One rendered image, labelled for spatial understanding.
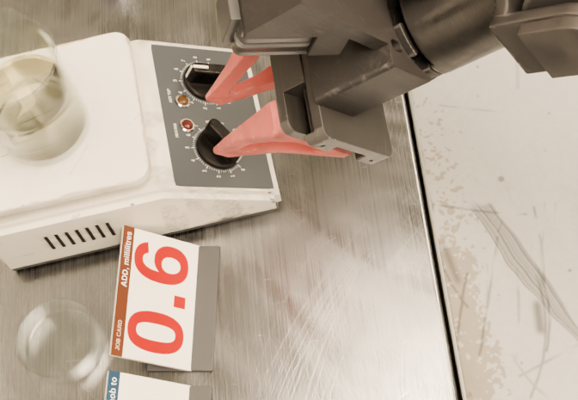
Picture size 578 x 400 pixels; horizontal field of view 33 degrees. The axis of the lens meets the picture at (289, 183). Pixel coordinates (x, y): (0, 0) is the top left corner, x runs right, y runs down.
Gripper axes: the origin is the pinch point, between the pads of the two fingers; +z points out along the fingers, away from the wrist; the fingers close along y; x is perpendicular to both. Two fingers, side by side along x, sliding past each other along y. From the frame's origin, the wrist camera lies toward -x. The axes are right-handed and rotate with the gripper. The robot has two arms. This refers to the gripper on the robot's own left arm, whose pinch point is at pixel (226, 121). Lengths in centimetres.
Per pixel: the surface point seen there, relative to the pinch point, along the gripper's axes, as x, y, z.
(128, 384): 0.3, 13.7, 11.4
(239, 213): 7.7, 2.8, 6.5
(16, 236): -4.1, 3.1, 15.8
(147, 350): 1.9, 11.6, 11.0
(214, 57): 7.1, -9.2, 6.2
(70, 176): -3.5, 0.5, 10.6
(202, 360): 5.4, 12.4, 9.6
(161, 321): 3.1, 9.6, 10.7
